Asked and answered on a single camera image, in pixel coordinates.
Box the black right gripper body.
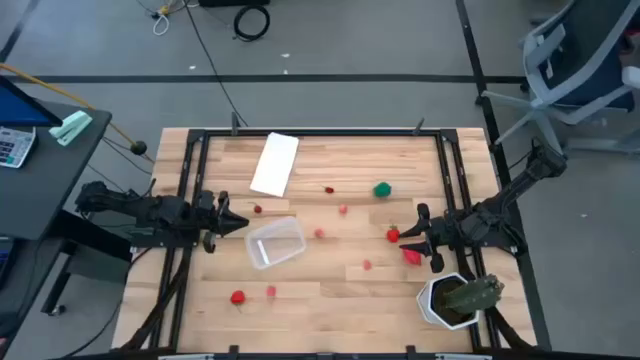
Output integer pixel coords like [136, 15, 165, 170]
[417, 202, 464, 275]

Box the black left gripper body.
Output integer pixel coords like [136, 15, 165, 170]
[192, 189, 231, 254]

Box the clear plastic tupperware container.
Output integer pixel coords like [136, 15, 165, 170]
[244, 215, 307, 271]

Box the white tupperware lid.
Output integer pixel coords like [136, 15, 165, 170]
[249, 131, 300, 198]

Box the white hexagonal plant pot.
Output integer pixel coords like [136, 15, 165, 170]
[416, 272, 481, 331]

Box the green cactus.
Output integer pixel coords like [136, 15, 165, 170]
[442, 273, 505, 315]

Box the mint green stapler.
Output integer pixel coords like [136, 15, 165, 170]
[48, 110, 94, 147]

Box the black desk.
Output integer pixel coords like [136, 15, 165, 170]
[0, 99, 134, 321]

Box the grey calculator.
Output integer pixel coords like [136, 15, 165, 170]
[0, 125, 37, 169]

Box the computer monitor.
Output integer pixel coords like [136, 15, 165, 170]
[0, 74, 64, 128]

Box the black cable bundle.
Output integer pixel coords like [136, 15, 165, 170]
[119, 247, 194, 351]
[482, 304, 529, 351]

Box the black metal table frame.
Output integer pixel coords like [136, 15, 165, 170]
[149, 112, 506, 351]

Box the long thin black cable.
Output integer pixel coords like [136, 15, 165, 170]
[182, 0, 249, 128]

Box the white cable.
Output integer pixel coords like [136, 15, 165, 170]
[152, 10, 171, 37]

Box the coiled black cable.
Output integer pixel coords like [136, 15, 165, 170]
[232, 4, 272, 43]

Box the yellow cable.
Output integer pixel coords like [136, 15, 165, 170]
[0, 62, 154, 164]

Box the dark office chair grey frame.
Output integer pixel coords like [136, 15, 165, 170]
[482, 0, 640, 154]

